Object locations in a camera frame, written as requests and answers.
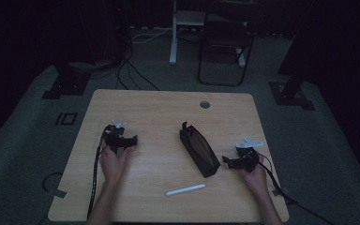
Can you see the white desk frame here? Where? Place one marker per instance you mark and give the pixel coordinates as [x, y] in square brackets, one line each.
[173, 37]

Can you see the white pen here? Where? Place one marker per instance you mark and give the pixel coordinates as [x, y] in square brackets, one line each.
[185, 189]

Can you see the person's right hand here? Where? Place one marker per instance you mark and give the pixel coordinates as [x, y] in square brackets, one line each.
[256, 179]

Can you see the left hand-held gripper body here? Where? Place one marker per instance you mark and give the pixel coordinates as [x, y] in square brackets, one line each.
[115, 137]

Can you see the black folding chair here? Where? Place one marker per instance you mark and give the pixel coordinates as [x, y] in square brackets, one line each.
[225, 37]

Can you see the black pencil case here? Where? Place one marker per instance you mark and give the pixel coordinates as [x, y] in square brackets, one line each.
[199, 151]

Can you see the black stand with base plate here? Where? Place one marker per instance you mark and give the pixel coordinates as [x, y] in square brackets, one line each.
[291, 92]
[66, 82]

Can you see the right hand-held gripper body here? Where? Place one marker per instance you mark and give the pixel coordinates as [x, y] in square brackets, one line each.
[247, 157]

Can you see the person's left hand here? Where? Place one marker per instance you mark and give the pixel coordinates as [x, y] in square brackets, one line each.
[113, 165]

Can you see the grey tape piece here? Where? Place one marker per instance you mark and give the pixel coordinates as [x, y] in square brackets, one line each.
[57, 193]
[280, 191]

